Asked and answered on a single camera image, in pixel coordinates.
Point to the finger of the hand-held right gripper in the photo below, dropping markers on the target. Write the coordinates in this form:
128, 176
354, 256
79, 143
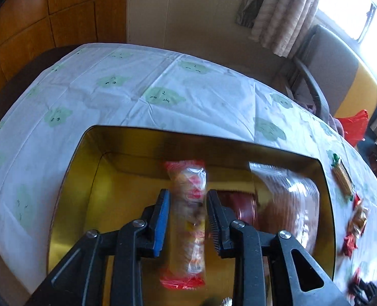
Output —
365, 291

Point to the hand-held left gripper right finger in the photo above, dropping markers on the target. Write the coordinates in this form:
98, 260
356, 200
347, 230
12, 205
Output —
214, 223

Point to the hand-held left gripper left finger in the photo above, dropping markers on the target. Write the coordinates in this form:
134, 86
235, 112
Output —
161, 223

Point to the bright red snack packet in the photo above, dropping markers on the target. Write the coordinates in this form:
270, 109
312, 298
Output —
356, 276

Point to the dark red snack packet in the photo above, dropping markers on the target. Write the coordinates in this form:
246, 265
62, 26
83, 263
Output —
242, 205

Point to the long clear packet red ends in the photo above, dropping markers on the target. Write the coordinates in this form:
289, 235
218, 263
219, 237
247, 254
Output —
188, 197

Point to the red foil snack packet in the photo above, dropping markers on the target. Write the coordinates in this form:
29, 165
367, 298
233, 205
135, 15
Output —
349, 245

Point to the maroon tin box gold interior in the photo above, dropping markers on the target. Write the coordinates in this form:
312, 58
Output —
118, 191

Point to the red orange snack packet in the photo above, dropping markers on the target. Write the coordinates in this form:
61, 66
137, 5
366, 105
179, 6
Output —
360, 218

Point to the large clear-wrapped pastry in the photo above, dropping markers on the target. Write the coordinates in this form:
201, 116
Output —
287, 204

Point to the cracker packet green ends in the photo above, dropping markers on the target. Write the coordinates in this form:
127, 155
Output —
343, 177

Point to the white tablecloth green cloud print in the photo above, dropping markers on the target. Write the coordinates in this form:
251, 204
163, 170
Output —
175, 102

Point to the pink cloth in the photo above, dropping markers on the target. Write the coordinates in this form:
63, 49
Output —
335, 126

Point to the red plastic bag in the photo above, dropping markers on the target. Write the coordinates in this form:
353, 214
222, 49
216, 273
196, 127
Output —
354, 127

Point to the grey yellow blue chair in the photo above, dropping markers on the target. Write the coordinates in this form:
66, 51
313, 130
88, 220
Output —
344, 70

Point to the beige patterned curtain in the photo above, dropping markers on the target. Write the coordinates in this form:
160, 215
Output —
281, 12

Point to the wooden cabinet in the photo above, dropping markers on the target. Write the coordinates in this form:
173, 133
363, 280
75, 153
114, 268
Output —
64, 6

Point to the window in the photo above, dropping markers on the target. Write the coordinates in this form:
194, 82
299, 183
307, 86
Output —
344, 3

